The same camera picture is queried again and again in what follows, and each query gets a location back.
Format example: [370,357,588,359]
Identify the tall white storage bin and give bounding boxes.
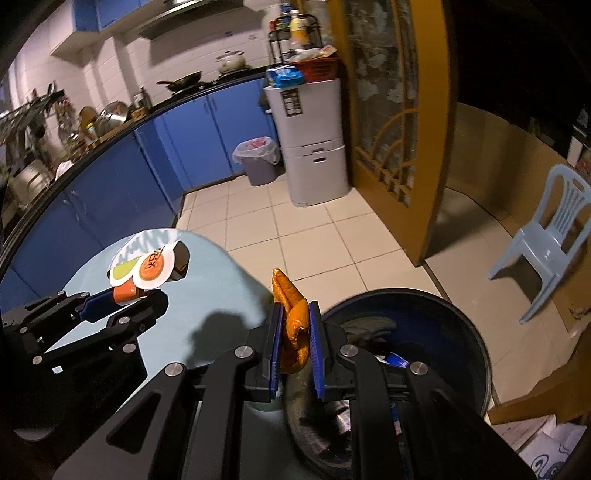
[264,78,349,207]

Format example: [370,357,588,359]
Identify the wooden door with frosted glass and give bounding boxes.
[323,0,458,268]

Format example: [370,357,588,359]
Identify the yellow squeeze bottle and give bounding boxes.
[288,9,311,49]

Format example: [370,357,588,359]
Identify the white cooking pot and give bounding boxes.
[217,50,247,75]

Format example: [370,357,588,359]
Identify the large cardboard sheet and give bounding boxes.
[422,102,591,324]

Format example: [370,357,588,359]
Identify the black round trash bin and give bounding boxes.
[281,288,492,480]

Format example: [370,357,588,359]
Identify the steel wok lid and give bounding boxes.
[98,102,130,125]

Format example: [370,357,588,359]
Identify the red plastic basket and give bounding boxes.
[295,55,341,83]

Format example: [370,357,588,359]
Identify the blue upper kitchen cabinets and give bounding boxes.
[69,0,185,33]

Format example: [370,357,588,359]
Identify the blue lower kitchen cabinets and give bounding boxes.
[0,76,278,305]

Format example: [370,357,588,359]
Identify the black wok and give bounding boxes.
[156,71,204,92]

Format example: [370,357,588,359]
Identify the blue white carton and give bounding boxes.
[376,351,409,370]

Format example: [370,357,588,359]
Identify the black wire rack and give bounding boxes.
[268,14,324,65]

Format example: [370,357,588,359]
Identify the blue kitchen cabinets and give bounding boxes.
[0,76,278,305]
[69,0,185,33]

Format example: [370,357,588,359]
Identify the blue box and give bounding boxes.
[266,65,305,88]

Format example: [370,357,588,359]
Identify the orange green snack packet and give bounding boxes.
[108,240,192,305]

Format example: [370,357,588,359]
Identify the grey lined waste bin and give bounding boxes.
[232,137,281,186]

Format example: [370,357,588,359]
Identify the orange peel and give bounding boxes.
[271,268,309,376]

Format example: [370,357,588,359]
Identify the light blue plastic chair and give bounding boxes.
[488,164,591,324]

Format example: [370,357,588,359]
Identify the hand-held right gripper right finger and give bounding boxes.
[308,300,536,480]

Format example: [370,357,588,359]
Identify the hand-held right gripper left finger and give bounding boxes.
[53,304,284,480]

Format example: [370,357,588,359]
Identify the white printed cloth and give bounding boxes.
[492,415,587,480]

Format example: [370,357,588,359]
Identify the steel range hood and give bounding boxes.
[139,0,259,40]

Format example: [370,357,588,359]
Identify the steel container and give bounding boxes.
[9,159,51,199]

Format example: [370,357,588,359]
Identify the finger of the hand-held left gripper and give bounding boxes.
[2,288,117,343]
[37,294,170,371]

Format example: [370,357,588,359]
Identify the steel dish rack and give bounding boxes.
[0,90,65,148]

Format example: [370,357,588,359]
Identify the cardboard box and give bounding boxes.
[487,332,591,425]

